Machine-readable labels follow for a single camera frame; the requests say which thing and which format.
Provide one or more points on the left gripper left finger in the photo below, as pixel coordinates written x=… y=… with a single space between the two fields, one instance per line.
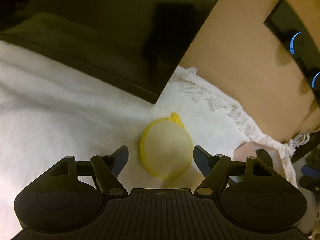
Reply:
x=104 y=170

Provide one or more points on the black monitor base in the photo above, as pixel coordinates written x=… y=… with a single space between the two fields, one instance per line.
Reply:
x=134 y=45

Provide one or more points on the black device blue rings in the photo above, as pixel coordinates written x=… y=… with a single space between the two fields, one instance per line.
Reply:
x=297 y=40

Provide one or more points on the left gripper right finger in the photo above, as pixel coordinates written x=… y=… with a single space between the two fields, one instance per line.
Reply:
x=216 y=170

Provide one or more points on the yellow rimmed round pouch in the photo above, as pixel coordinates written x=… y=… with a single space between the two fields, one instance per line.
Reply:
x=166 y=148

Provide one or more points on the white textured table cloth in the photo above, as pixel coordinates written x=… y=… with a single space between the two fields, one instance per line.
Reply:
x=49 y=111

